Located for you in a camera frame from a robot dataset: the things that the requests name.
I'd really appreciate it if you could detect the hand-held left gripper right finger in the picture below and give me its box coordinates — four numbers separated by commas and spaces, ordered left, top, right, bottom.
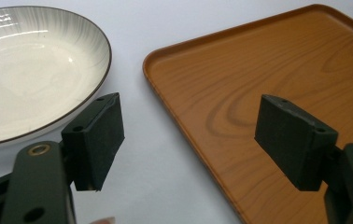
254, 94, 353, 224

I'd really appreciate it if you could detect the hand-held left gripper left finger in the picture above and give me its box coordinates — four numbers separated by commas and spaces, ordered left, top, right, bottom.
0, 91, 126, 224

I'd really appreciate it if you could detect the brown wood-grain tray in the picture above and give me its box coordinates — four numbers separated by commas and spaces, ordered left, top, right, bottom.
142, 4, 353, 224

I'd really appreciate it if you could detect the white ceramic plate dark rim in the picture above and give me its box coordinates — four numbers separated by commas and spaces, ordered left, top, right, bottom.
0, 6, 113, 148

